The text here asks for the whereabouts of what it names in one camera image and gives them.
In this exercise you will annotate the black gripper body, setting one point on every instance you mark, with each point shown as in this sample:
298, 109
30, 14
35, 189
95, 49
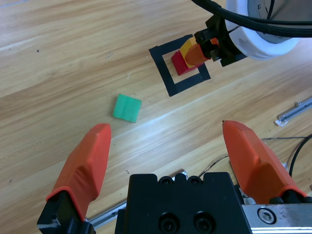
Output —
224, 48

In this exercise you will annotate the red wooden block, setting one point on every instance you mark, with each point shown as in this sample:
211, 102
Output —
179, 64

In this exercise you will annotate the grey aluminium rail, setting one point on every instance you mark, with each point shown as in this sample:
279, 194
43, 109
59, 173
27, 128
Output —
295, 111
107, 215

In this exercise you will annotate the black tape square outline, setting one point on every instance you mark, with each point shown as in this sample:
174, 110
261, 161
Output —
165, 73

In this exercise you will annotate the yellow wooden block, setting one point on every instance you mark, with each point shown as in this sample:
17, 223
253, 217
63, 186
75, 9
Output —
186, 47

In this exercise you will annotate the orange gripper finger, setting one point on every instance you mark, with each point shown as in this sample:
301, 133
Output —
195, 56
256, 165
85, 165
214, 42

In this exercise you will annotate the green wooden block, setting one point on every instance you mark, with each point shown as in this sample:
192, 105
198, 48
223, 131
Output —
126, 108

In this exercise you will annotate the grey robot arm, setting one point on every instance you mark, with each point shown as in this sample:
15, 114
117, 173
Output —
292, 9

